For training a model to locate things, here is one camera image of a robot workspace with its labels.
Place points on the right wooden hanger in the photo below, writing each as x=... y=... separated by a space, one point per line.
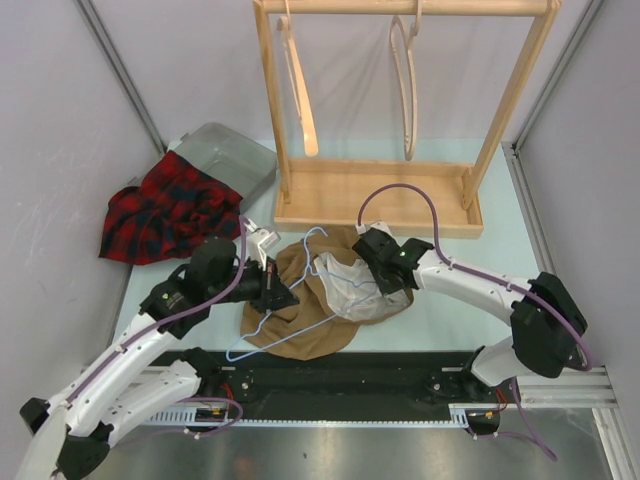
x=401 y=41

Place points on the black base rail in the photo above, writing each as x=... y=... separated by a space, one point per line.
x=354 y=387

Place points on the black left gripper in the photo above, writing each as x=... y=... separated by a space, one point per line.
x=271 y=285

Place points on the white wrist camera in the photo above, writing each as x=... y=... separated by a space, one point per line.
x=260 y=242
x=378 y=225

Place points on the white slotted cable duct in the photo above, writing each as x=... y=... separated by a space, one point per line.
x=185 y=416

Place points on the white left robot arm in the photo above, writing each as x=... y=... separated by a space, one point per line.
x=74 y=430

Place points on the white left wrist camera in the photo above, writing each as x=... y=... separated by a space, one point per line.
x=260 y=242

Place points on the wooden clothes rack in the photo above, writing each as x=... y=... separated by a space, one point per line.
x=415 y=197

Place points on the grey aluminium frame post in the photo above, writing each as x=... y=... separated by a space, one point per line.
x=556 y=168

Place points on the red plaid cloth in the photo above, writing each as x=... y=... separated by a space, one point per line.
x=174 y=209

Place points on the left wooden hanger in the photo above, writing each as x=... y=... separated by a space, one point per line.
x=298 y=85

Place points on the brown skirt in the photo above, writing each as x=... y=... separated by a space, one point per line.
x=295 y=330

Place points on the left aluminium frame post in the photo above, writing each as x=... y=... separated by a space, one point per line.
x=101 y=35

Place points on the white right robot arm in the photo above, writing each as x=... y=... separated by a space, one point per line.
x=544 y=319

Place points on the grey plastic bin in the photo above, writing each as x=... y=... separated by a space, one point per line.
x=231 y=158

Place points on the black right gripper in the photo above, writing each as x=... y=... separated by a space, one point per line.
x=384 y=286

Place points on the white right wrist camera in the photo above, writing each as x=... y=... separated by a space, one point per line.
x=378 y=225

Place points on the wooden hanger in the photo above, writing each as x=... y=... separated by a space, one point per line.
x=298 y=85
x=401 y=41

